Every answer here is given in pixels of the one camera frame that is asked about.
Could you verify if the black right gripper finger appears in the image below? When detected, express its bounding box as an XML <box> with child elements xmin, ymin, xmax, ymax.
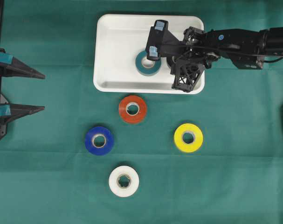
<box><xmin>171</xmin><ymin>59</ymin><xmax>204</xmax><ymax>92</ymax></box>

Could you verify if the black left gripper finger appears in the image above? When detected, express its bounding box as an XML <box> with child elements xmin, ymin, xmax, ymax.
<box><xmin>6</xmin><ymin>57</ymin><xmax>45</xmax><ymax>79</ymax></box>
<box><xmin>1</xmin><ymin>104</ymin><xmax>45</xmax><ymax>124</ymax></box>

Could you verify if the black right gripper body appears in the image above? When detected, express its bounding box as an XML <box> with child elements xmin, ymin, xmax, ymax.
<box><xmin>171</xmin><ymin>27</ymin><xmax>220</xmax><ymax>69</ymax></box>

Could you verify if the black tape roll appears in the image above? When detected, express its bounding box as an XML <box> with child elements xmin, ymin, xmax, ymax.
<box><xmin>166</xmin><ymin>56</ymin><xmax>176</xmax><ymax>69</ymax></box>

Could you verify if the green tape roll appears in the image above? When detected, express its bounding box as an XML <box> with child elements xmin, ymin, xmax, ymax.
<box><xmin>135</xmin><ymin>50</ymin><xmax>161</xmax><ymax>77</ymax></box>

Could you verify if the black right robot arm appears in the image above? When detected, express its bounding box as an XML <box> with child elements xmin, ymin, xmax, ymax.
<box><xmin>168</xmin><ymin>27</ymin><xmax>283</xmax><ymax>92</ymax></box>

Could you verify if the red tape roll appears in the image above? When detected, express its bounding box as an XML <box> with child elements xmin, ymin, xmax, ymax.
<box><xmin>118</xmin><ymin>95</ymin><xmax>147</xmax><ymax>124</ymax></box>

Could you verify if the yellow tape roll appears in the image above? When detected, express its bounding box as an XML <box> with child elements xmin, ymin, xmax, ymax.
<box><xmin>173</xmin><ymin>123</ymin><xmax>204</xmax><ymax>153</ymax></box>

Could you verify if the blue tape roll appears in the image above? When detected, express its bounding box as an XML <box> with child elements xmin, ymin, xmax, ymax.
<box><xmin>84</xmin><ymin>126</ymin><xmax>114</xmax><ymax>156</ymax></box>

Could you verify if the white tape roll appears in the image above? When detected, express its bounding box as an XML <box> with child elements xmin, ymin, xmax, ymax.
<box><xmin>109</xmin><ymin>166</ymin><xmax>139</xmax><ymax>197</ymax></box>

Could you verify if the white plastic tray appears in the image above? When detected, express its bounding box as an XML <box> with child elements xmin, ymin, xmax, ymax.
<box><xmin>93</xmin><ymin>14</ymin><xmax>204</xmax><ymax>94</ymax></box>

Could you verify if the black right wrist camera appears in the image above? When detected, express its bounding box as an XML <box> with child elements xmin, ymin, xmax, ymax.
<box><xmin>145</xmin><ymin>20</ymin><xmax>186</xmax><ymax>62</ymax></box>

